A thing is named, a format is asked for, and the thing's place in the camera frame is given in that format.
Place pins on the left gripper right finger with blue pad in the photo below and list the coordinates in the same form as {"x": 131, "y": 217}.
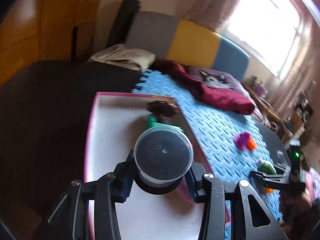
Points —
{"x": 204, "y": 187}

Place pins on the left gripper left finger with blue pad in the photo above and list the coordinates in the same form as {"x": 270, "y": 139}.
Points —
{"x": 110, "y": 189}

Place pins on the clear cup black base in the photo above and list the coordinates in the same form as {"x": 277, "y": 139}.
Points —
{"x": 163, "y": 155}

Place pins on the magenta perforated head figure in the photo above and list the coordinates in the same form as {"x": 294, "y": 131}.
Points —
{"x": 242, "y": 140}

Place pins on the green plastic spool toy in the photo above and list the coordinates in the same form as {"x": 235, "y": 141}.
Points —
{"x": 151, "y": 122}

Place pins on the brown wooden toy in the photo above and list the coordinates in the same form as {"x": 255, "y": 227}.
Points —
{"x": 162, "y": 108}

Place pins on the green white plastic toy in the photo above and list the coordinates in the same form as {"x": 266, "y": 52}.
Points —
{"x": 266, "y": 167}

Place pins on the person's right hand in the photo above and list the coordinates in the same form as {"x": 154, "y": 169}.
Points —
{"x": 291, "y": 205}

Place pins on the blue foam puzzle mat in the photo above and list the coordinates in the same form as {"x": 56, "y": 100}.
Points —
{"x": 213, "y": 128}

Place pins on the wooden side table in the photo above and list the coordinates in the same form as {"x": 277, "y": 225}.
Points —
{"x": 271, "y": 114}

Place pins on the black round speaker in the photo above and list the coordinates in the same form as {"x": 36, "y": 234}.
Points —
{"x": 303, "y": 108}

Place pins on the dark red blanket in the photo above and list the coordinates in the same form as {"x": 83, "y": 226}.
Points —
{"x": 220, "y": 98}

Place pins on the pink box on table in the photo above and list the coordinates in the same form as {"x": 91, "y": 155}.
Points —
{"x": 258, "y": 87}

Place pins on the cat print purple pillow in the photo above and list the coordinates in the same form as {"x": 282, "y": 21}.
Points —
{"x": 215, "y": 79}

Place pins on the beige cloth bag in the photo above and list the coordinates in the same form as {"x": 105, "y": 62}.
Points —
{"x": 129, "y": 58}

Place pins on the grey yellow blue headboard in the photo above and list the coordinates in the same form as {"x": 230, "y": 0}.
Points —
{"x": 186, "y": 42}

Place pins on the wooden wardrobe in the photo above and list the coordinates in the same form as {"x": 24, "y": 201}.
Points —
{"x": 35, "y": 30}

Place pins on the black rolled mat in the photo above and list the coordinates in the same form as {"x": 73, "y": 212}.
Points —
{"x": 123, "y": 22}

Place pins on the pink curtain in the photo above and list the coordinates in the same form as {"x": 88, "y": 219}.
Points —
{"x": 280, "y": 34}

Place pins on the black camera with screen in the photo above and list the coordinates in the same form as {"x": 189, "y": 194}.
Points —
{"x": 294, "y": 154}

